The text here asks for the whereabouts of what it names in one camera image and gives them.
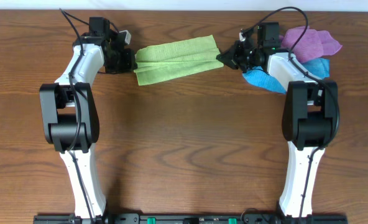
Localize green microfiber cloth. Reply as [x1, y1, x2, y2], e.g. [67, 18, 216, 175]
[134, 35, 223, 86]

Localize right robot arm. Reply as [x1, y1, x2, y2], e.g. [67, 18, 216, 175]
[216, 22, 339, 223]

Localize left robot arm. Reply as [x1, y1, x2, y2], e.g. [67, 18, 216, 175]
[34, 17, 137, 223]

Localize purple microfiber cloth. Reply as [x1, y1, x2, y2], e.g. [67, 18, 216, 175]
[279, 27, 343, 63]

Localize blue microfiber cloth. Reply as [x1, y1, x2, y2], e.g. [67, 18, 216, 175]
[242, 57, 330, 94]

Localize right black cable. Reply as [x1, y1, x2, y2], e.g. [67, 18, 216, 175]
[241, 6, 341, 224]

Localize black cable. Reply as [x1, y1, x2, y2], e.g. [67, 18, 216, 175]
[241, 6, 341, 224]
[58, 7, 121, 224]

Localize left black cable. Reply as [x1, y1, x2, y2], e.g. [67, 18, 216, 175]
[58, 7, 121, 224]

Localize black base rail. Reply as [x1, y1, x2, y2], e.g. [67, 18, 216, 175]
[33, 213, 348, 224]

